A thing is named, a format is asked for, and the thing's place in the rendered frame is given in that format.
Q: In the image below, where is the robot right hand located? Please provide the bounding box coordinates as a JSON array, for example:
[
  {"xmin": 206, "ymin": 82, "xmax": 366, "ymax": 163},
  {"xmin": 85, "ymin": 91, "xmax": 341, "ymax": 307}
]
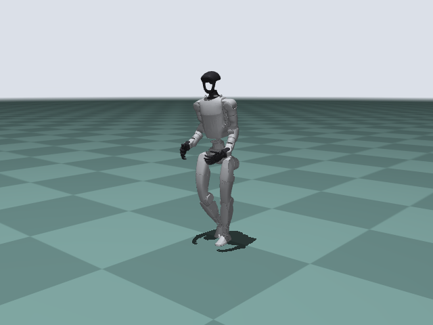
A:
[{"xmin": 180, "ymin": 141, "xmax": 190, "ymax": 160}]

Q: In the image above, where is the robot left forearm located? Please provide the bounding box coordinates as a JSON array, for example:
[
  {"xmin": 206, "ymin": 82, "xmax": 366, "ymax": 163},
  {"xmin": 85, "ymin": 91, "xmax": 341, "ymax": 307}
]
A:
[{"xmin": 225, "ymin": 126, "xmax": 239, "ymax": 156}]

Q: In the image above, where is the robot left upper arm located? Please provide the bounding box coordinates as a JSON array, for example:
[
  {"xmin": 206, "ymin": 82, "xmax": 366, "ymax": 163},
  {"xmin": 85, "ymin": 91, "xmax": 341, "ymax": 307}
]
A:
[{"xmin": 222, "ymin": 99, "xmax": 238, "ymax": 134}]

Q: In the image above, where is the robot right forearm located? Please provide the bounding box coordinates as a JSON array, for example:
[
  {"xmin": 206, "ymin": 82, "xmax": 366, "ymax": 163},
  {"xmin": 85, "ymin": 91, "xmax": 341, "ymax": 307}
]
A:
[{"xmin": 189, "ymin": 128, "xmax": 203, "ymax": 148}]

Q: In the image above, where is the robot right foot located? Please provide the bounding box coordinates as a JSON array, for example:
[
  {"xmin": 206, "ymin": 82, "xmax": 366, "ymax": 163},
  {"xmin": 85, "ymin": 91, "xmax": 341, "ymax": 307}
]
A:
[{"xmin": 214, "ymin": 225, "xmax": 223, "ymax": 238}]

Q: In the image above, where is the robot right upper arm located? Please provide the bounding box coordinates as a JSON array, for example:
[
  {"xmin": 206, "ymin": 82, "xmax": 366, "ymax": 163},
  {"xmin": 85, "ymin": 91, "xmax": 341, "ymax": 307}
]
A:
[{"xmin": 193, "ymin": 100, "xmax": 205, "ymax": 133}]

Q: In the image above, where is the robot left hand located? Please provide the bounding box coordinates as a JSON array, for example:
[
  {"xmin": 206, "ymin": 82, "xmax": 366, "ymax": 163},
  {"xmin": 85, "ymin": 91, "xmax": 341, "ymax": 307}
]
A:
[{"xmin": 204, "ymin": 148, "xmax": 230, "ymax": 165}]

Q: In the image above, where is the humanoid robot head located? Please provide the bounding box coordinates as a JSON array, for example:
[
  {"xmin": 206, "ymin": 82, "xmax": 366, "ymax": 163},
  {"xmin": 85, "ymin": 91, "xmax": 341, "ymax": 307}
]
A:
[{"xmin": 201, "ymin": 71, "xmax": 222, "ymax": 100}]

